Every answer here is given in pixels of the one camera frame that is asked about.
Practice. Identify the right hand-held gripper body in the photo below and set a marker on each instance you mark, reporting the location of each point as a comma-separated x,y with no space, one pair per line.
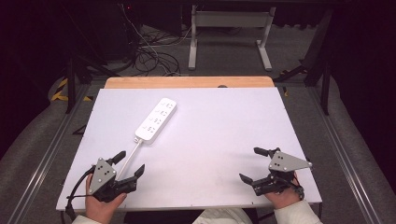
285,163

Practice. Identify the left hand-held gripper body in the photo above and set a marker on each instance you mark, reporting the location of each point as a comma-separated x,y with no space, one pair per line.
102,176

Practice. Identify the white power strip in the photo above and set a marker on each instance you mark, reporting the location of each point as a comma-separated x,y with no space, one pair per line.
156,119

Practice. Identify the person's left hand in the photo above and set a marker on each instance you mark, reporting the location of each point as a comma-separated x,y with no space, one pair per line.
99,210

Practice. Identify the person's right hand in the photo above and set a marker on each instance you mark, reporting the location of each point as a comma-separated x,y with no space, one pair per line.
285,198

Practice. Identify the person's lap in light clothing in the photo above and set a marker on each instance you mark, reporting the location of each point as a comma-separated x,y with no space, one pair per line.
224,217

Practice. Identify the black metal stand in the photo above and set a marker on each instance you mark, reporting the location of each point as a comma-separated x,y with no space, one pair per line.
71,90
326,93

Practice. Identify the yellow black hazard tape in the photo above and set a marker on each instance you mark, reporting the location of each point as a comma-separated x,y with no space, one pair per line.
59,97

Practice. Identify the wooden table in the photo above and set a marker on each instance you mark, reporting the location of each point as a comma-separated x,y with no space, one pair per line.
186,82

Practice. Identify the black equipment cabinet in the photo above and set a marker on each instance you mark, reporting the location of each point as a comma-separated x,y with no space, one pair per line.
115,31

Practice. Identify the aluminium floor rail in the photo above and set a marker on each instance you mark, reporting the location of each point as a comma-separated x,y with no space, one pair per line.
40,168
345,161

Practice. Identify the white metal stand frame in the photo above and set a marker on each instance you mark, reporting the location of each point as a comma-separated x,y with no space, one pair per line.
230,19

